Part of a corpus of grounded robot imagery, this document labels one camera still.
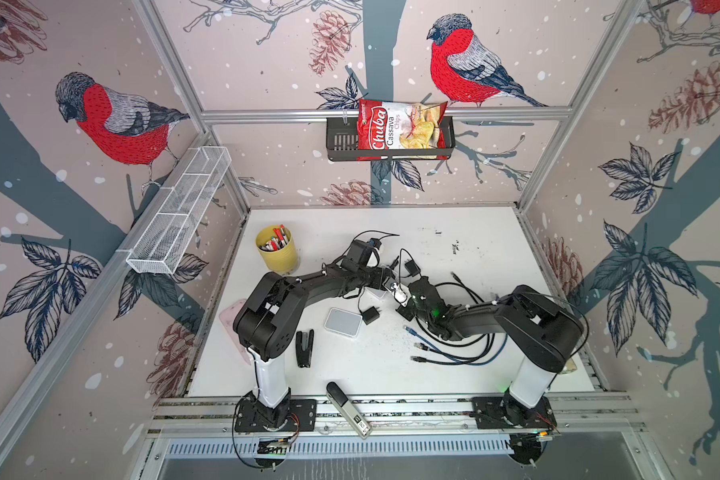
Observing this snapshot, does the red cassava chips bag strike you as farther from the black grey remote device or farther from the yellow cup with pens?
the black grey remote device

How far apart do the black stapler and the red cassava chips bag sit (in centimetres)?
58

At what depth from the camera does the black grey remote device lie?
0.71m

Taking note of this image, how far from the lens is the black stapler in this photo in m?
0.83

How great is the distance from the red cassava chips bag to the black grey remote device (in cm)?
67

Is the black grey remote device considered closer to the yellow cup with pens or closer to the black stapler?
the black stapler

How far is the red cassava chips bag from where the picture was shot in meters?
0.87

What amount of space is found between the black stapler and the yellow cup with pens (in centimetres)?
25

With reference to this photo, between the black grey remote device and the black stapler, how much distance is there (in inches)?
4.3

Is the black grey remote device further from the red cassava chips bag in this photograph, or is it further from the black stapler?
the red cassava chips bag

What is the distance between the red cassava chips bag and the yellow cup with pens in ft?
1.26

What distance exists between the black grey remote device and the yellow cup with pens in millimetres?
417

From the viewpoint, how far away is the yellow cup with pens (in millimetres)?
945
